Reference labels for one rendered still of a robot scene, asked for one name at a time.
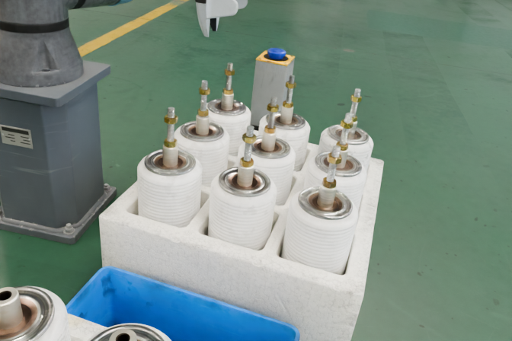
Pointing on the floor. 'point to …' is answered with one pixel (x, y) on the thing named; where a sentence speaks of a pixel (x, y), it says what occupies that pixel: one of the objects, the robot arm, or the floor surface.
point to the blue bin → (171, 310)
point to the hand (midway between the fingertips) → (206, 23)
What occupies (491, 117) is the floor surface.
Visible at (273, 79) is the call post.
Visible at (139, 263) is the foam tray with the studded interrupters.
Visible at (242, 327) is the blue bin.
